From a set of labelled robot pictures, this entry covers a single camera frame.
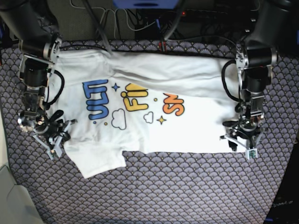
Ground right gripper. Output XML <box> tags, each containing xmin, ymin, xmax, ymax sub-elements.
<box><xmin>17</xmin><ymin>112</ymin><xmax>71</xmax><ymax>142</ymax></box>

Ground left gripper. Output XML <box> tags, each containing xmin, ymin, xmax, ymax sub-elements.
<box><xmin>228</xmin><ymin>118</ymin><xmax>265</xmax><ymax>152</ymax></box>

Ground white printed T-shirt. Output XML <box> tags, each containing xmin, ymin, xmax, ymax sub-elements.
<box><xmin>49</xmin><ymin>49</ymin><xmax>238</xmax><ymax>178</ymax></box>

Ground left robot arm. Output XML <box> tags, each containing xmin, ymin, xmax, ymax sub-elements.
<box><xmin>220</xmin><ymin>0</ymin><xmax>299</xmax><ymax>159</ymax></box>

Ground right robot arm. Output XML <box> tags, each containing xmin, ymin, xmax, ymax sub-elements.
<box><xmin>0</xmin><ymin>0</ymin><xmax>68</xmax><ymax>139</ymax></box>

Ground grey patterned table mat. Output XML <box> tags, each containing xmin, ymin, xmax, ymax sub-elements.
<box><xmin>0</xmin><ymin>48</ymin><xmax>299</xmax><ymax>224</ymax></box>

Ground black device with logo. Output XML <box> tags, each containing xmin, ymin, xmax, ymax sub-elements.
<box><xmin>264</xmin><ymin>138</ymin><xmax>299</xmax><ymax>224</ymax></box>

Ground red black table clamp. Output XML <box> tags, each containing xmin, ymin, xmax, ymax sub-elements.
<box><xmin>158</xmin><ymin>41</ymin><xmax>167</xmax><ymax>53</ymax></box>

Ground black power strip red light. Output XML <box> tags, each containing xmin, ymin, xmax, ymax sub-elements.
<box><xmin>182</xmin><ymin>9</ymin><xmax>228</xmax><ymax>17</ymax></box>

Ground blue box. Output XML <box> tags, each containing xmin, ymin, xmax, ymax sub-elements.
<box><xmin>113</xmin><ymin>0</ymin><xmax>179</xmax><ymax>9</ymax></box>

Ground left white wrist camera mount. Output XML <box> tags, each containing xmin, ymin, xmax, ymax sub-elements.
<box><xmin>220</xmin><ymin>128</ymin><xmax>267</xmax><ymax>160</ymax></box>

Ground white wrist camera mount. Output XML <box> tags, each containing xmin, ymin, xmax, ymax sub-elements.
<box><xmin>32</xmin><ymin>119</ymin><xmax>77</xmax><ymax>160</ymax></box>
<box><xmin>220</xmin><ymin>128</ymin><xmax>267</xmax><ymax>160</ymax></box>

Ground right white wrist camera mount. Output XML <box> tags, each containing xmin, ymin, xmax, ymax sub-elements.
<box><xmin>32</xmin><ymin>119</ymin><xmax>77</xmax><ymax>160</ymax></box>

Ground grey cables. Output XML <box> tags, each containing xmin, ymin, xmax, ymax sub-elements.
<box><xmin>70</xmin><ymin>0</ymin><xmax>157</xmax><ymax>40</ymax></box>

